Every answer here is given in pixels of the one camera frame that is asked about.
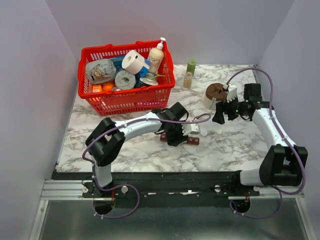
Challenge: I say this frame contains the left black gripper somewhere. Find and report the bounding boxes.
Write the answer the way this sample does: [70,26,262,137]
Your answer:
[165,121,189,148]

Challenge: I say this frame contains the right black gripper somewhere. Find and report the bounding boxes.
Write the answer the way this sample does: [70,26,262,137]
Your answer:
[212,93,248,125]

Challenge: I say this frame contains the dark red weekly pill organizer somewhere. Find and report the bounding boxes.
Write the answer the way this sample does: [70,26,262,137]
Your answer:
[160,133,200,146]

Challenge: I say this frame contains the white pill bottle cap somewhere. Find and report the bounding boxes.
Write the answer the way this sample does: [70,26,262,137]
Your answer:
[200,129,208,137]

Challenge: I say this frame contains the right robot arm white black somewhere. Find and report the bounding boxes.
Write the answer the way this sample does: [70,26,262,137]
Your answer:
[212,83,308,196]

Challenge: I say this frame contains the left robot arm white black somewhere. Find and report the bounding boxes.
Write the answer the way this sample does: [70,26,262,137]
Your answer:
[85,102,189,198]

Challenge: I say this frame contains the beige cup brown lid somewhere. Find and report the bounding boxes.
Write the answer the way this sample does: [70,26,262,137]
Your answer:
[203,82,227,110]

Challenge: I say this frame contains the green lidded spice jar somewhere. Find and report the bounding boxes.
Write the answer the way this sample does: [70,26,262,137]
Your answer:
[183,59,197,89]

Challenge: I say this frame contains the white lidded yogurt cup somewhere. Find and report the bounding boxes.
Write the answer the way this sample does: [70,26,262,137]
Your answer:
[138,72,165,87]

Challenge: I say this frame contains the red plastic shopping basket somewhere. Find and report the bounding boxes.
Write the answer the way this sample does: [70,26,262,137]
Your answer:
[77,40,176,116]

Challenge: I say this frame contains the grey wrapped paper roll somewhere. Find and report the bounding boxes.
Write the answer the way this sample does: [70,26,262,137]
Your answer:
[114,70,136,90]

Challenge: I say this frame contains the orange fruit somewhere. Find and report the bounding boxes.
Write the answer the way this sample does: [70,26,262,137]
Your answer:
[102,81,116,92]

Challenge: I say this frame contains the cream pump lotion bottle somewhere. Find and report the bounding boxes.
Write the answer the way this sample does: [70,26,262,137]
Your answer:
[147,37,166,74]

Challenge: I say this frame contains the white toilet paper roll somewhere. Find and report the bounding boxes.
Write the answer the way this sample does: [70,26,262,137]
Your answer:
[121,49,145,75]

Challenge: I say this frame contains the orange small carton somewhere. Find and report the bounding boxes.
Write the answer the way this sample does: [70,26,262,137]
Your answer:
[92,84,103,93]

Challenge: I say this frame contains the blue package in basket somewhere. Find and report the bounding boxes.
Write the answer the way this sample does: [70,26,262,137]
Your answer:
[110,55,150,88]

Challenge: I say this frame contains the wrapped grey tissue pack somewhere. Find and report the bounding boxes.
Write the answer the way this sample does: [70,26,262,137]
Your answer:
[85,58,117,85]

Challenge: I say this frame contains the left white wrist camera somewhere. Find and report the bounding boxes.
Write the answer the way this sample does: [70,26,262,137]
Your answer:
[181,123,201,136]

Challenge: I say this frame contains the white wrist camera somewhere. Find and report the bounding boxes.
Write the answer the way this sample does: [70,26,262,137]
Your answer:
[222,83,238,103]
[181,123,201,136]

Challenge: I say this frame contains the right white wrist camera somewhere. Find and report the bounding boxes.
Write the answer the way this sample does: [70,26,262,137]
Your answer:
[222,83,238,103]

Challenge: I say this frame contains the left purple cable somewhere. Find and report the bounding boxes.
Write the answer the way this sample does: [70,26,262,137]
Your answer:
[81,113,212,219]

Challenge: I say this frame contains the purple cable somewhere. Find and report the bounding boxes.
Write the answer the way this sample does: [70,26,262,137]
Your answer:
[226,67,307,218]
[81,113,212,219]

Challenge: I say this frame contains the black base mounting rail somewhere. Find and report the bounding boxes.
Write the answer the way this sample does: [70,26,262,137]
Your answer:
[82,171,260,208]

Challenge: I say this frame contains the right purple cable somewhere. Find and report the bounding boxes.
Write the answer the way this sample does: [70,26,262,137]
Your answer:
[226,67,307,218]

